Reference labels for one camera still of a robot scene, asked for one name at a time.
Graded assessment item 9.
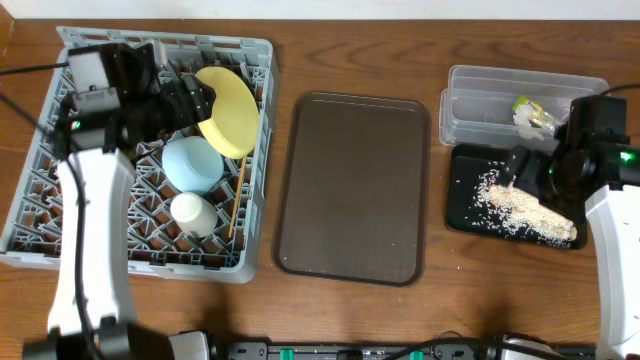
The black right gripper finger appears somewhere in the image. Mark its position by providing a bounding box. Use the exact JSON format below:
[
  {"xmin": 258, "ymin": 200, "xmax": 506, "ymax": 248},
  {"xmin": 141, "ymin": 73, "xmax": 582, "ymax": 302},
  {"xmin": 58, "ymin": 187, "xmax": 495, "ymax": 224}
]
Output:
[
  {"xmin": 522, "ymin": 150, "xmax": 554, "ymax": 200},
  {"xmin": 497, "ymin": 145, "xmax": 533, "ymax": 188}
]

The green foil snack wrapper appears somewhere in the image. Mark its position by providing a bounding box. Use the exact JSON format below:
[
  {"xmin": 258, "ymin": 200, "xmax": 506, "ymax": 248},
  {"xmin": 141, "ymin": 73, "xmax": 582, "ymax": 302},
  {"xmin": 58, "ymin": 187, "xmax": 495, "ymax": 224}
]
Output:
[{"xmin": 512, "ymin": 96, "xmax": 561, "ymax": 131}]

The white tissue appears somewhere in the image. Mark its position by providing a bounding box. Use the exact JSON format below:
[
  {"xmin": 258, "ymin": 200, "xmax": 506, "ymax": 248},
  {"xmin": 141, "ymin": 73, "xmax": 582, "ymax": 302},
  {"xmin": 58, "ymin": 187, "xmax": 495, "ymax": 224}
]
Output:
[{"xmin": 513, "ymin": 105, "xmax": 544, "ymax": 140}]

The yellow plate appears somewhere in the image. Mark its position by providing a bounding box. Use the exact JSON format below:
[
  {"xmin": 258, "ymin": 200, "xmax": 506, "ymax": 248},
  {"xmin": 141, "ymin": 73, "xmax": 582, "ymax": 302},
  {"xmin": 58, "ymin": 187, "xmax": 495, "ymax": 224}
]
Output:
[{"xmin": 195, "ymin": 66, "xmax": 260, "ymax": 159}]

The light blue bowl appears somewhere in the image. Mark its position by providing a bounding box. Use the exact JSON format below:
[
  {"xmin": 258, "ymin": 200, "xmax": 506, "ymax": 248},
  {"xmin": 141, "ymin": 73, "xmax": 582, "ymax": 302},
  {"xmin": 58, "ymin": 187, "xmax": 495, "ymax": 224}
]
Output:
[{"xmin": 161, "ymin": 136, "xmax": 224, "ymax": 195}]

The wooden chopstick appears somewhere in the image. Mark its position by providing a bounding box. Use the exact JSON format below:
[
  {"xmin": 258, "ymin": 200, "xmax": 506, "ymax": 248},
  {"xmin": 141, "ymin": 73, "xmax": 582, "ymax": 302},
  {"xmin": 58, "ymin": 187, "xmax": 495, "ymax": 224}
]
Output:
[{"xmin": 228, "ymin": 155, "xmax": 248, "ymax": 238}]

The white cup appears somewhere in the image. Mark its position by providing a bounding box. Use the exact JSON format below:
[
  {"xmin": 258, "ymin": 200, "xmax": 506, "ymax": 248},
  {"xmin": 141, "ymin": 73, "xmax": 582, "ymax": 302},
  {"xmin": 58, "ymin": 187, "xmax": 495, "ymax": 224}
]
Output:
[{"xmin": 170, "ymin": 192, "xmax": 218, "ymax": 238}]

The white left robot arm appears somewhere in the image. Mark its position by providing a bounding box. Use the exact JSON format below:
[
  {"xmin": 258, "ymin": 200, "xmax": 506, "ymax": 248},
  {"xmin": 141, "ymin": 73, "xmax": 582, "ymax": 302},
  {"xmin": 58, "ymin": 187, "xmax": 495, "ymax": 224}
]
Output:
[{"xmin": 23, "ymin": 40, "xmax": 215, "ymax": 359}]

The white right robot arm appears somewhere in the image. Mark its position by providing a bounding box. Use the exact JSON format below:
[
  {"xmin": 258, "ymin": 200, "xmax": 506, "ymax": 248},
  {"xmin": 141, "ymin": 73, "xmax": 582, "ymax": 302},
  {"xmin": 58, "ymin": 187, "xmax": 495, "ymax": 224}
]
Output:
[{"xmin": 497, "ymin": 90, "xmax": 639, "ymax": 359}]

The black waste tray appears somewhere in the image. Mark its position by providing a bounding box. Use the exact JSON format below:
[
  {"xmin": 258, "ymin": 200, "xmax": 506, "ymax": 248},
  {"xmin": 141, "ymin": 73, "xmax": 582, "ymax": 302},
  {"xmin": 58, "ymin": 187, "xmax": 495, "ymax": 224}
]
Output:
[{"xmin": 445, "ymin": 144, "xmax": 587, "ymax": 250}]

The grey dishwasher rack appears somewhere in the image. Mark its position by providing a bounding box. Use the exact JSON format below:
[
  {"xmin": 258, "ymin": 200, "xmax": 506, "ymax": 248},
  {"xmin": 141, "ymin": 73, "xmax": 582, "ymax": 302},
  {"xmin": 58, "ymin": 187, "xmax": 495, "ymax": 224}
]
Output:
[{"xmin": 1, "ymin": 26, "xmax": 280, "ymax": 284}]

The rice and nuts pile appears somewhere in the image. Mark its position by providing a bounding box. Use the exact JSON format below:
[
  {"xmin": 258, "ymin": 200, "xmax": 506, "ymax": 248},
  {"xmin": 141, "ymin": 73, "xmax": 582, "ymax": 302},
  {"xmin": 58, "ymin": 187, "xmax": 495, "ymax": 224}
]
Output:
[{"xmin": 462, "ymin": 169, "xmax": 578, "ymax": 248}]

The brown serving tray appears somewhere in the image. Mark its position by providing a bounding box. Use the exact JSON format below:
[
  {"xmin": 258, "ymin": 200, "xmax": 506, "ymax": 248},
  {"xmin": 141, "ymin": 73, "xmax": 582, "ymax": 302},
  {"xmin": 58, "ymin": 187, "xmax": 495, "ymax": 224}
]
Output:
[{"xmin": 273, "ymin": 92, "xmax": 431, "ymax": 287}]

